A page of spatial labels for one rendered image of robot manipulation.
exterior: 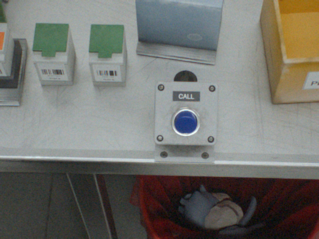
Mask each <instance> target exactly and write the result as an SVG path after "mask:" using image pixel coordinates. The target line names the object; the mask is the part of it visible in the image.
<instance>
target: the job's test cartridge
mask: <svg viewBox="0 0 319 239"><path fill-rule="evenodd" d="M14 48H15V43H14V40H13V37H12V35H11V33H10V29H9V27H8V24H7V23H0V76H10V74H11V70H12V63H13V55H14Z"/></svg>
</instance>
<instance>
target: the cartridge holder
mask: <svg viewBox="0 0 319 239"><path fill-rule="evenodd" d="M13 40H14V43H15V48H14V55H13V63H12V70H11V74H10V76H0V105H3V106H19V105H20V97H21V89H22V82H23V77H24V70H25V62H26V54H27V46H28V43H27V40H26V39H18V38H13Z"/></svg>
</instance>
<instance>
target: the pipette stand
mask: <svg viewBox="0 0 319 239"><path fill-rule="evenodd" d="M223 4H224V0H135V5H136V20H137V28H138V44H137V49H136V53H137V54H140V55H148V56H155V57H163V58H171V59H178V60H186V61H191V62H198V63H205V64H213V65H214V64H215V58H216V51H217V48H218V41H219V34H220V28H221V21H222V9H223Z"/></svg>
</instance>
